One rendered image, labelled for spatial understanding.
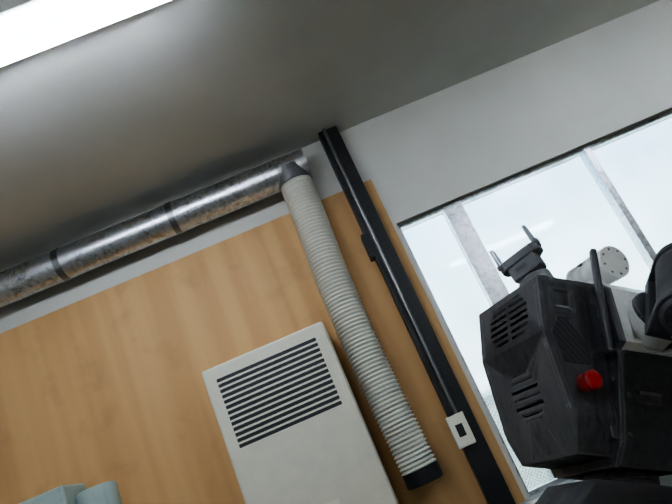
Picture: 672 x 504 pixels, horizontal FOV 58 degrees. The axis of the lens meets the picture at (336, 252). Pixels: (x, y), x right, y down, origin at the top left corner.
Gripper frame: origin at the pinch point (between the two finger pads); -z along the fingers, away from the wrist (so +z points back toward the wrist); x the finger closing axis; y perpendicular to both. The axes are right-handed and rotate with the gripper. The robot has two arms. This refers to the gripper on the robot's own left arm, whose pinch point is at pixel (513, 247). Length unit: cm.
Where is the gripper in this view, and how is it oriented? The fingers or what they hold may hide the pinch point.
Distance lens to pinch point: 170.2
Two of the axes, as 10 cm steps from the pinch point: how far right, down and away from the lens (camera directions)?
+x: 6.8, -6.1, -4.1
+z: 3.3, 7.5, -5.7
